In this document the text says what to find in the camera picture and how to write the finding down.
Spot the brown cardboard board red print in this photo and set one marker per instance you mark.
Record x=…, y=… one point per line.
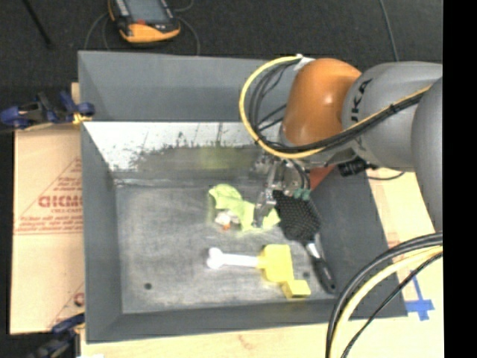
x=44, y=259

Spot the red-brown flat block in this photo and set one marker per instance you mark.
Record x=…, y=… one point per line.
x=320, y=177

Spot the white toy bone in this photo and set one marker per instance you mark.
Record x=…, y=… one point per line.
x=231, y=260

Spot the yellow plastic block toy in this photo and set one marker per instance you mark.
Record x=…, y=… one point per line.
x=277, y=265

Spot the small white and orange toy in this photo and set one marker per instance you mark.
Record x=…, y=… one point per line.
x=224, y=220

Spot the black hairbrush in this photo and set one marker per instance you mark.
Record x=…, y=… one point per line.
x=300, y=216

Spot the yellow-green cloth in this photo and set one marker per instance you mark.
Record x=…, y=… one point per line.
x=231, y=198

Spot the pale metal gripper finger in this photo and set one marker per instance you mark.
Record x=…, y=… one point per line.
x=259, y=211
x=270, y=201

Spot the grey metal bin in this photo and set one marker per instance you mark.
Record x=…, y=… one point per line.
x=167, y=237

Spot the black cylinder on white bracket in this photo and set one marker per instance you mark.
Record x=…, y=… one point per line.
x=352, y=167

